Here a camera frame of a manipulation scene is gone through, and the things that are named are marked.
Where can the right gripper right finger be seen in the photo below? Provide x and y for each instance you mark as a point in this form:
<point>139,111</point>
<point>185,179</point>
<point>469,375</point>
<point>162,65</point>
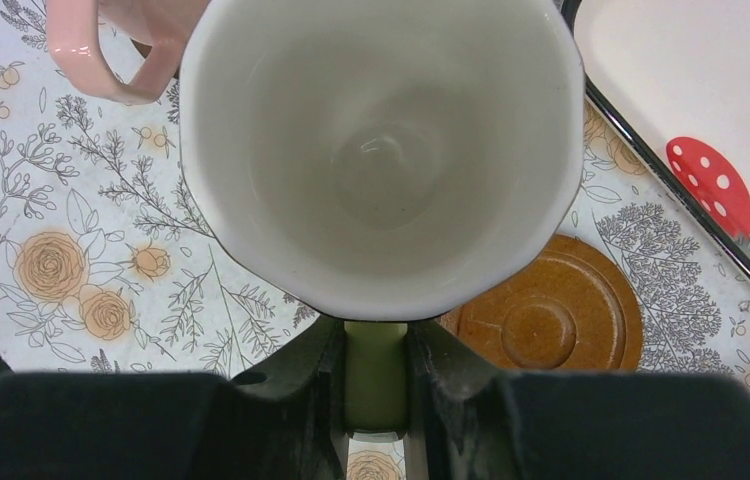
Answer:
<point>472,420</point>

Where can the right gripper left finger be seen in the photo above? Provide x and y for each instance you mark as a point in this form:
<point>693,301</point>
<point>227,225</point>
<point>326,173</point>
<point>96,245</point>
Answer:
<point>280,419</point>

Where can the brown coaster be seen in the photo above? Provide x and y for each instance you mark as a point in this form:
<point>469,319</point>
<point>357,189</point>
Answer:
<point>571,308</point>

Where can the yellow mug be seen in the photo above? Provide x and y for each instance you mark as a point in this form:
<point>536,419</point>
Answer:
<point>382,161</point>

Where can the strawberry print serving tray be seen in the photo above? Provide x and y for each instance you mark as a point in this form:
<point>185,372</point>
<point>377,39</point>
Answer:
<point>673,79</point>

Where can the pink mug front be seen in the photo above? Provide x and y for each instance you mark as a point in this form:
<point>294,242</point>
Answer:
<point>124,51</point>

